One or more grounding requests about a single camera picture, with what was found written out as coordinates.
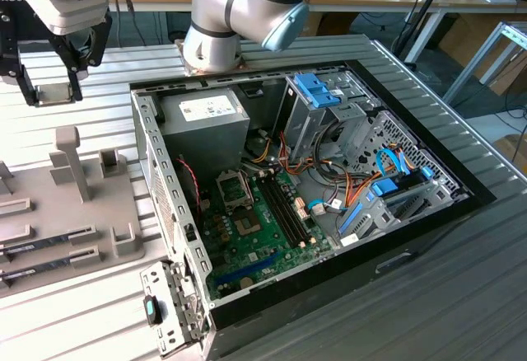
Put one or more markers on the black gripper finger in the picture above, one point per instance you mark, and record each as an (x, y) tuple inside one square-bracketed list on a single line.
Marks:
[(88, 48), (10, 43)]

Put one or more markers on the silver CPU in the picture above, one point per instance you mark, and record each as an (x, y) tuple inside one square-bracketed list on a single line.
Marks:
[(51, 94)]

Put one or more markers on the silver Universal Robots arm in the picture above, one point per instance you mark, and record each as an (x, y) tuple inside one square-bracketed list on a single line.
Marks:
[(214, 2)]

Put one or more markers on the CPU socket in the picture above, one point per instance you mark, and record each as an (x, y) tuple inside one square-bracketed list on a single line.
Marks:
[(247, 225)]

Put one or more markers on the grey power supply unit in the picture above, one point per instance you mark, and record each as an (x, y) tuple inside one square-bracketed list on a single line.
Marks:
[(206, 142)]

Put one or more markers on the grey parts rack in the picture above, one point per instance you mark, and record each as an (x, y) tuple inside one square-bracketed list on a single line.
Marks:
[(62, 212)]

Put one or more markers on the black case fan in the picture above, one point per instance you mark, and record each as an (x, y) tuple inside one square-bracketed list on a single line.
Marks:
[(185, 184)]

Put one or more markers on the RAM stick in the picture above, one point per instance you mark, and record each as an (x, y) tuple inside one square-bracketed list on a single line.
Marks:
[(24, 273), (24, 247)]

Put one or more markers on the blue plastic drive latch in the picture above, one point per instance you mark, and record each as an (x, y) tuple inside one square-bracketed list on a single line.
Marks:
[(317, 89)]

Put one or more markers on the black RAM slot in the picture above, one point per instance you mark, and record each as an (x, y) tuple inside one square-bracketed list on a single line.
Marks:
[(281, 212), (290, 212)]

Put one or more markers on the black latch blue button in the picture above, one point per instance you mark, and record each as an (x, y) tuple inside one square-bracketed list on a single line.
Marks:
[(151, 310)]

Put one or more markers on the blue expansion slot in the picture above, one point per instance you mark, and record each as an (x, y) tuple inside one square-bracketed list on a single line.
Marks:
[(247, 268)]

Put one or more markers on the green motherboard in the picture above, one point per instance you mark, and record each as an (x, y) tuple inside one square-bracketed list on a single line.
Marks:
[(276, 245)]

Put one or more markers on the silver coin battery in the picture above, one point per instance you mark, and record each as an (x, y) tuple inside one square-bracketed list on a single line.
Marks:
[(245, 282)]

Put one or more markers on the white paper label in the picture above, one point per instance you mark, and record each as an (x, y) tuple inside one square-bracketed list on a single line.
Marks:
[(349, 240)]

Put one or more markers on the blue disk carrier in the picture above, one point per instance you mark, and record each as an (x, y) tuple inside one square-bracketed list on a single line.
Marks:
[(385, 188)]

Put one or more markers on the grey metal disk bay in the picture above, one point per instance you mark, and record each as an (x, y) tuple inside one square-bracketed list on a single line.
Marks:
[(370, 223)]

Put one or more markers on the black tripod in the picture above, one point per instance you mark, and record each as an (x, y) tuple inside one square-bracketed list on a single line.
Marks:
[(425, 6)]

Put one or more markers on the perforated metal cage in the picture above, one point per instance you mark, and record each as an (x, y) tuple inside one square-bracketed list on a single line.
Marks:
[(416, 151)]

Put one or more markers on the black PC case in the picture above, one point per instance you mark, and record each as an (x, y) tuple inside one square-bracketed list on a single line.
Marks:
[(329, 295)]

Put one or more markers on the small blue plastic clip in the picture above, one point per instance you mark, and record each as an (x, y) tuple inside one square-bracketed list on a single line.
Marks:
[(426, 173)]

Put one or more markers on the wooden desk white legs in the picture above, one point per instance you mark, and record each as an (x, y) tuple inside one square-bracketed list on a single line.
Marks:
[(461, 1)]

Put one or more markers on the stacked brown cardboard boxes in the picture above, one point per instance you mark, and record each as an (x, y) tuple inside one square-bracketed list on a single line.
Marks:
[(469, 35)]

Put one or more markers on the small brown cardboard box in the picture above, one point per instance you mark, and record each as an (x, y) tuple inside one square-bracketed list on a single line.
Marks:
[(510, 146)]

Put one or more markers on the metal expansion slot bracket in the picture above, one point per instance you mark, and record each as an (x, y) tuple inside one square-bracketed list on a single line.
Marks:
[(154, 278)]

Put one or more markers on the aluminium profile frame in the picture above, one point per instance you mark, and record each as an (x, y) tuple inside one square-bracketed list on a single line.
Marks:
[(470, 67)]

